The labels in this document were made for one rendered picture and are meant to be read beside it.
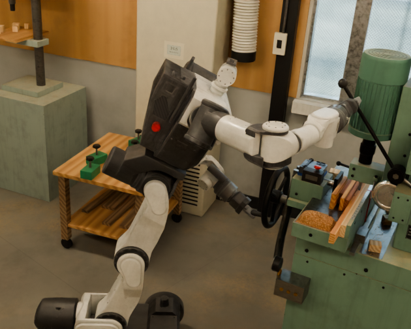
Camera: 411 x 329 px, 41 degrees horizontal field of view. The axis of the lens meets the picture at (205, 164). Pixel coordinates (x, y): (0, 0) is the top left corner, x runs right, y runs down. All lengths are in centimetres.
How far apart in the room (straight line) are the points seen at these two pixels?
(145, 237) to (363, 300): 88
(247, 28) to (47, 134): 146
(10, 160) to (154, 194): 210
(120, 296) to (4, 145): 191
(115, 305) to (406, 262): 119
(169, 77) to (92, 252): 177
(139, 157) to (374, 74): 90
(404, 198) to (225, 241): 174
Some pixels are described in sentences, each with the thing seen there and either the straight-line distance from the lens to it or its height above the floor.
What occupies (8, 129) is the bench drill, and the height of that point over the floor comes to 48.
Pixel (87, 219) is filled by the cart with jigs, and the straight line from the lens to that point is 343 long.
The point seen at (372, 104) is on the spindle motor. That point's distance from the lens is 211.
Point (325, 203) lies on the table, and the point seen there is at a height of 90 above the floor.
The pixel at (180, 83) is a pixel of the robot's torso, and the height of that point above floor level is 139.
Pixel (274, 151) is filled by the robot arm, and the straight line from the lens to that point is 163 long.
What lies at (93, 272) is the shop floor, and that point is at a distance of 330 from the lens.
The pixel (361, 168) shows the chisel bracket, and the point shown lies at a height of 106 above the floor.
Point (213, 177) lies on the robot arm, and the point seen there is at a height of 88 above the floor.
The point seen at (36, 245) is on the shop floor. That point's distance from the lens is 357.
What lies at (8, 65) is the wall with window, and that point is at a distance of 460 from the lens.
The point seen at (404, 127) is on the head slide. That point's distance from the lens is 213.
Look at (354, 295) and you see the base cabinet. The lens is 230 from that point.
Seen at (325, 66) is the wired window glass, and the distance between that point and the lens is 360.
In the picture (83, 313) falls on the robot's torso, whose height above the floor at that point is 34.
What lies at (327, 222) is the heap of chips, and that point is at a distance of 210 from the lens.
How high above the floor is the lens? 197
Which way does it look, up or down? 26 degrees down
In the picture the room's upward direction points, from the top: 4 degrees clockwise
